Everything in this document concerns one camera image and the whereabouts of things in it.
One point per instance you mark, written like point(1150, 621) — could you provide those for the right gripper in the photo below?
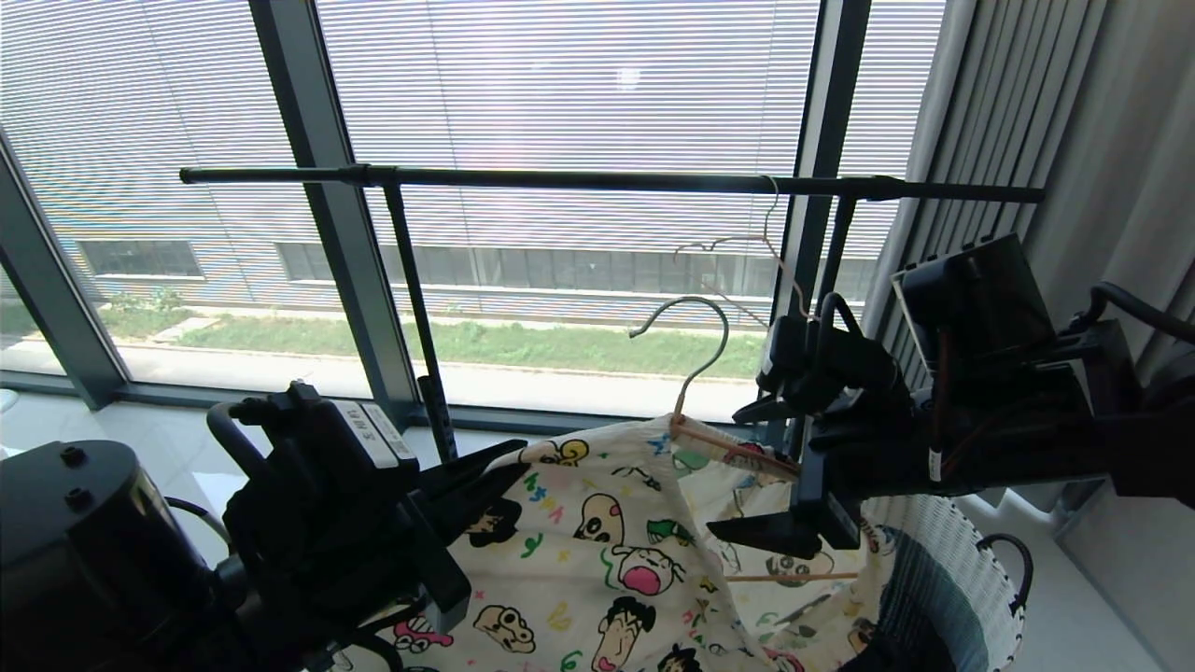
point(868, 448)

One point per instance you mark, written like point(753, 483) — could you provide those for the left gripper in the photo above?
point(345, 560)

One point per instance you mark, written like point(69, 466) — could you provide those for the pink clothes hanger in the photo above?
point(766, 235)
point(738, 451)

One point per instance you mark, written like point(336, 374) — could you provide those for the cream printed garment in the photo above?
point(597, 560)

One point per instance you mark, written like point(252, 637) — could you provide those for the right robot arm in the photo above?
point(1008, 411)

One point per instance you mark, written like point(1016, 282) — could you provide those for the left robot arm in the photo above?
point(84, 560)

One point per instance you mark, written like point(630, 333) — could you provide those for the white laundry basket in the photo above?
point(962, 560)

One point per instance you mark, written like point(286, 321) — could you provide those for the black clothes rack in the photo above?
point(560, 179)

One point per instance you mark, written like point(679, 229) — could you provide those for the window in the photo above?
point(317, 140)

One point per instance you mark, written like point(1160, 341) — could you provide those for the beige curtain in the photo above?
point(1074, 140)

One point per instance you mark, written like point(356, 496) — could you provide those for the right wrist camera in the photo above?
point(803, 359)

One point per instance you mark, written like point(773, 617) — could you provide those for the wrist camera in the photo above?
point(803, 359)
point(317, 439)

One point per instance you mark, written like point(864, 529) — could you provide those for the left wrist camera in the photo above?
point(317, 439)

